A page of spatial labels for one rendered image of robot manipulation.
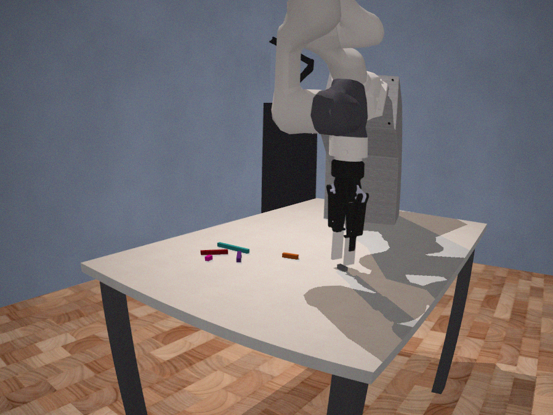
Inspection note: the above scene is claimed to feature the orange rod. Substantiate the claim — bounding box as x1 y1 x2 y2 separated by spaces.
282 252 299 259

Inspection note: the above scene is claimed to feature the turquoise rod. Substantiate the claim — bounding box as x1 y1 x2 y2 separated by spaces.
217 242 249 253

